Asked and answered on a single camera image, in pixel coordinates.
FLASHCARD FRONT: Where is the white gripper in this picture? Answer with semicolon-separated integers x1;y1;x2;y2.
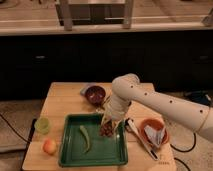
102;96;130;124

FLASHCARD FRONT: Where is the dark red grape bunch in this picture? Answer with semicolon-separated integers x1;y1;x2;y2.
100;122;113;137

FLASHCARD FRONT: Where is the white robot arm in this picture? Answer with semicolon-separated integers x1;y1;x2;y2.
104;74;213;142

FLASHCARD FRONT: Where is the green plastic tray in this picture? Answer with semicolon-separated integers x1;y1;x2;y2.
58;114;128;167

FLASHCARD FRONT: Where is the yellow fruit piece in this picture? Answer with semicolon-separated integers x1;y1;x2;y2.
102;100;109;110

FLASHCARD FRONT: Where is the dark purple bowl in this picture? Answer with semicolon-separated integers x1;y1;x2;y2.
85;86;106;106

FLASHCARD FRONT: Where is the light blue plate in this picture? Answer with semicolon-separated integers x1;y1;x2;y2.
80;83;95;96

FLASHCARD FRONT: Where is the green chili pepper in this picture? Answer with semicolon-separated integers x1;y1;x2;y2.
79;125;90;153

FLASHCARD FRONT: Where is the orange bowl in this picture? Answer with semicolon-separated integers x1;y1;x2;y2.
139;118;169;148

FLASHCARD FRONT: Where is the grey crumpled cloth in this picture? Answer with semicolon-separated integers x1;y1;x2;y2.
144;125;166;148

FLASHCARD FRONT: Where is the small green cup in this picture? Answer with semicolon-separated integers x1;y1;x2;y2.
34;117;50;135

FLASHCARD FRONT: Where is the orange peach fruit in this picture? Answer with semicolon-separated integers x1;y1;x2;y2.
43;139;57;155

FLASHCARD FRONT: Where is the black cable on floor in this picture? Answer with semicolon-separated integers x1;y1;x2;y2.
169;131;197;171

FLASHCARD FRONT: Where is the wooden stool frame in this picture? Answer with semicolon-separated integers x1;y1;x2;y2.
55;0;134;30

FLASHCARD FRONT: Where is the black cable at left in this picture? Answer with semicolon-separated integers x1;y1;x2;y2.
0;113;30;144

